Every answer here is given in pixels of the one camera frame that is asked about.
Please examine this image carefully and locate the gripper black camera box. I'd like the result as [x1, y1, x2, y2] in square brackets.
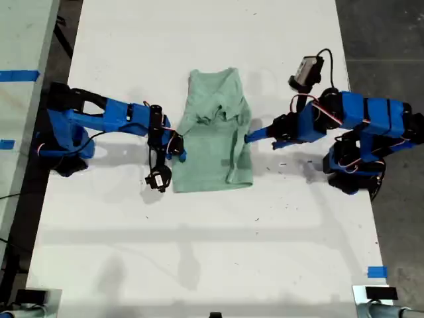
[144, 166, 172, 193]
[287, 55, 325, 91]

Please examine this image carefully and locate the small black box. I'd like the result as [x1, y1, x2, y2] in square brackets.
[15, 289, 47, 305]
[365, 286, 398, 301]

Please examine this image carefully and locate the black stand leg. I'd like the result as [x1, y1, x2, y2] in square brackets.
[52, 5, 76, 62]

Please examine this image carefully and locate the pale green t-shirt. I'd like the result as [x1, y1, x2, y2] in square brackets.
[171, 67, 254, 194]

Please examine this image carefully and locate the grey pipe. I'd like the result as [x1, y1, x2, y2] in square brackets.
[0, 304, 47, 318]
[356, 303, 424, 318]

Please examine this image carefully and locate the long blue tape strip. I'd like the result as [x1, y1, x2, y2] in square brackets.
[0, 70, 41, 82]

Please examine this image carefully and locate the gripper black camera cable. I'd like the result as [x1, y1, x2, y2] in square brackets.
[316, 48, 335, 90]
[76, 131, 156, 175]

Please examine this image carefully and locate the square blue tape patch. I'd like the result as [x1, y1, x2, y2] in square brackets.
[367, 266, 388, 279]

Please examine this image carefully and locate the pale side table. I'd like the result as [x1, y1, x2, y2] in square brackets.
[0, 0, 61, 262]

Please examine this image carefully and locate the shiny metal plate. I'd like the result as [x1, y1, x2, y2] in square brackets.
[352, 284, 395, 307]

